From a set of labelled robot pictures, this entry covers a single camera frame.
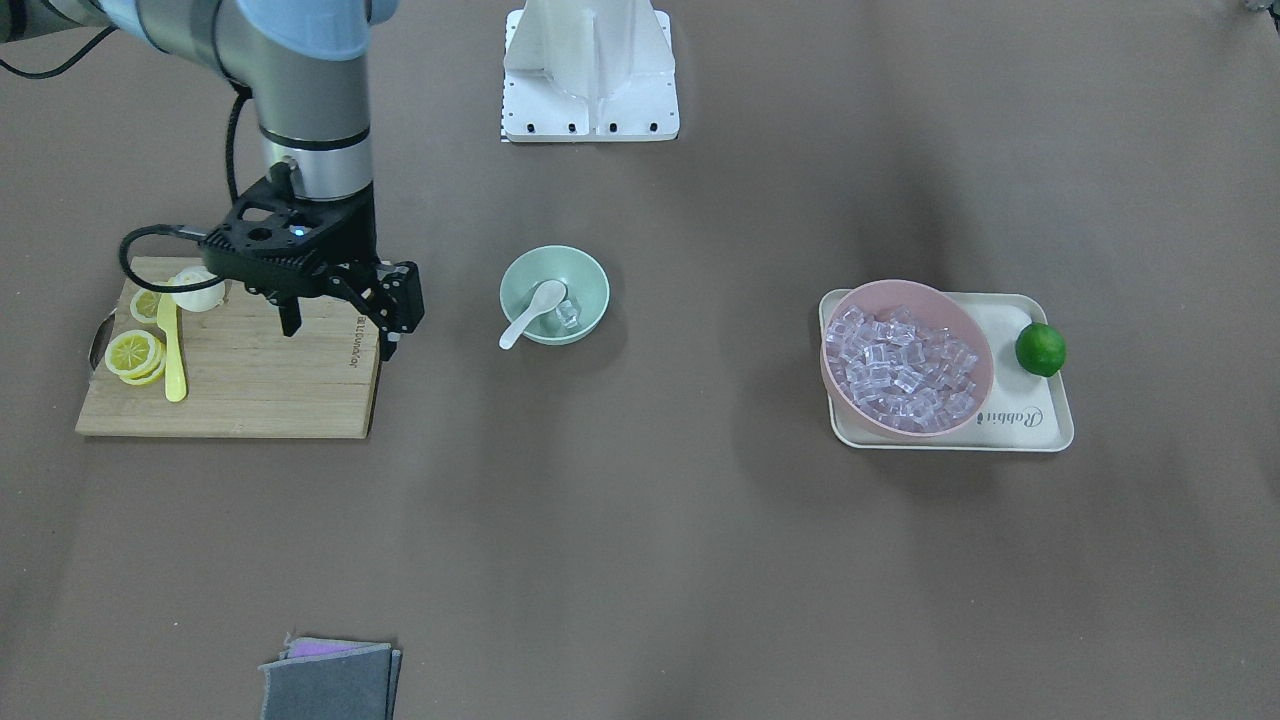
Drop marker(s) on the pink bowl of ice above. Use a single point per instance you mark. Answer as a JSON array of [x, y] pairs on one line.
[[903, 361]]

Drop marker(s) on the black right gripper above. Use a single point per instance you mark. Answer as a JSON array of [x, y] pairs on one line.
[[357, 229]]

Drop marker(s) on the white ceramic spoon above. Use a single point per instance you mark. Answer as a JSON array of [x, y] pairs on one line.
[[545, 298]]

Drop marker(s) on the clear ice cube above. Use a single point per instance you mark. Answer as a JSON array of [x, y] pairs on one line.
[[567, 316]]

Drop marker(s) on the green lime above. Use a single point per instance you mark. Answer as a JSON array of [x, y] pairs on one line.
[[1041, 350]]

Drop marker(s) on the yellow plastic knife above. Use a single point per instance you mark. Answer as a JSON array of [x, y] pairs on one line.
[[176, 389]]

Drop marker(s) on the wooden cutting board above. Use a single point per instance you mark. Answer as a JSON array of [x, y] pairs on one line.
[[246, 379]]

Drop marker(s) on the cream plastic tray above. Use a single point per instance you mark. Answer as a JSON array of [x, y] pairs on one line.
[[1022, 412]]

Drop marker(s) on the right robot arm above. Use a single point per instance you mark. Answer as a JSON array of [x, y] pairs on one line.
[[303, 63]]

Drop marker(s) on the white pillar mount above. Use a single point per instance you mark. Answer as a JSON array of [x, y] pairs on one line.
[[589, 72]]

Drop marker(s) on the light green bowl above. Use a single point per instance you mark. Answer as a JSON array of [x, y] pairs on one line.
[[586, 281]]

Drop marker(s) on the lemon slice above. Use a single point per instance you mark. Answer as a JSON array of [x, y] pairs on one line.
[[136, 358], [144, 306]]

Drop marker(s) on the folded grey purple cloth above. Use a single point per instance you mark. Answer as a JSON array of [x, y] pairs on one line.
[[323, 678]]

